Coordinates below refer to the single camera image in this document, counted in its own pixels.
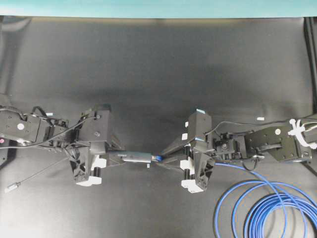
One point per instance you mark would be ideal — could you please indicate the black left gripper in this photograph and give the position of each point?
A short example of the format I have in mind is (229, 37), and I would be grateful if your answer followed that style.
(91, 138)

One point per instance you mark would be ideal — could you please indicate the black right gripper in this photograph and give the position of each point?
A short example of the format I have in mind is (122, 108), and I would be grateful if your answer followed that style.
(198, 165)

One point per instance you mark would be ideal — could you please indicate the grey USB LAN hub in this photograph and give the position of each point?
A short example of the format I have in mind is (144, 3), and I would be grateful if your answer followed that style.
(136, 157)

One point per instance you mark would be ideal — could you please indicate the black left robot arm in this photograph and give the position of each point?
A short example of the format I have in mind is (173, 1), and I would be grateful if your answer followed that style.
(35, 130)

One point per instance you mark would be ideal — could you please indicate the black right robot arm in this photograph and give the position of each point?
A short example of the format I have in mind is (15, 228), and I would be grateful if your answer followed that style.
(271, 137)

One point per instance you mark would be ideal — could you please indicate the black mat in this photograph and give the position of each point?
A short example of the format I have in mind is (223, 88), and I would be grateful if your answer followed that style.
(154, 73)

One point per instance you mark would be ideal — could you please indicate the grey USB plug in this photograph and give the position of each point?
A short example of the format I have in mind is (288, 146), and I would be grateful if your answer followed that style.
(12, 187)

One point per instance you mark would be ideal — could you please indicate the white cable tie bundle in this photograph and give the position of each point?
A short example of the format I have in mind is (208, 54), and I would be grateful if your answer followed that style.
(297, 131)

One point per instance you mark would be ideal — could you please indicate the black frame post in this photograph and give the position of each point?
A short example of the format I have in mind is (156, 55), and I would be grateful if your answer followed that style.
(310, 33)

